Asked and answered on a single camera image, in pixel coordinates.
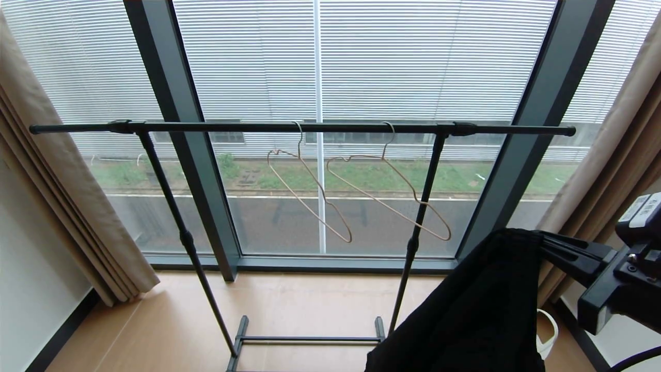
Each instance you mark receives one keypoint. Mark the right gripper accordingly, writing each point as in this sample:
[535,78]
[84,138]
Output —
[599,305]

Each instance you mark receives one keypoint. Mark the black shorts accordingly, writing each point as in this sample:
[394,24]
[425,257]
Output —
[465,310]

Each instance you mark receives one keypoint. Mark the white laundry basket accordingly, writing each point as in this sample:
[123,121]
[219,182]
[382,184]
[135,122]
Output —
[554,330]

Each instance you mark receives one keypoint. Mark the pink clothes hanger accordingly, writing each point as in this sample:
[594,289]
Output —
[301,142]
[387,203]

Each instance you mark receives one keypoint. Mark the black clothes rack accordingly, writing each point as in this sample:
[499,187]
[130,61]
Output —
[310,127]

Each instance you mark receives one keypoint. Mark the beige curtain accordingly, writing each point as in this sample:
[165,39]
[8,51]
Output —
[609,170]
[67,196]

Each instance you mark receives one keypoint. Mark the window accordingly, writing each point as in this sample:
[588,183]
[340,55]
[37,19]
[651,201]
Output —
[542,103]

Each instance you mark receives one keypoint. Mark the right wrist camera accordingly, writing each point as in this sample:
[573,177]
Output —
[640,217]

